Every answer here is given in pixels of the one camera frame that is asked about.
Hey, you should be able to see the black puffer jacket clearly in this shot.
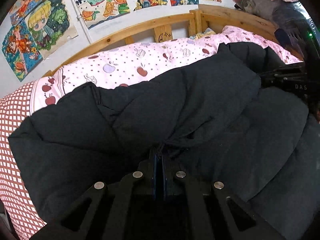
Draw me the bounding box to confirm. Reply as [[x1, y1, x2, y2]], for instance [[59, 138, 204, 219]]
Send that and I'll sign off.
[[8, 42, 319, 239]]

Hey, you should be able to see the pile of bedding bags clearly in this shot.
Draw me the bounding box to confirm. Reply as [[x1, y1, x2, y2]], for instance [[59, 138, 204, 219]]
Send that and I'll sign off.
[[227, 0, 313, 53]]

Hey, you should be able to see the pink apple print bedsheet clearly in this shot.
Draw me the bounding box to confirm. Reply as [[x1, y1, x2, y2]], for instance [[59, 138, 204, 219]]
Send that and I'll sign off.
[[29, 25, 300, 113]]

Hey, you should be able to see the red white checked quilt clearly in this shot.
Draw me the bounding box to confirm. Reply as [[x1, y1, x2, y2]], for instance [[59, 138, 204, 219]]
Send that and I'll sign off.
[[1, 82, 46, 239]]

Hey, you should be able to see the orange hair girl drawing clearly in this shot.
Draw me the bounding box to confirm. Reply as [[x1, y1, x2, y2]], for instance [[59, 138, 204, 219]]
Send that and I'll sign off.
[[2, 21, 43, 82]]

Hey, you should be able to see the blond boy drawing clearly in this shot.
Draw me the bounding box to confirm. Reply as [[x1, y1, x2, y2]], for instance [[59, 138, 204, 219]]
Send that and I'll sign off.
[[25, 0, 78, 59]]

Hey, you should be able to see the wooden bed frame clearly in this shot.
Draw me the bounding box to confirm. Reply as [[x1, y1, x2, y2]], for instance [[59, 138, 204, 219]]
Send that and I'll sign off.
[[42, 3, 304, 78]]

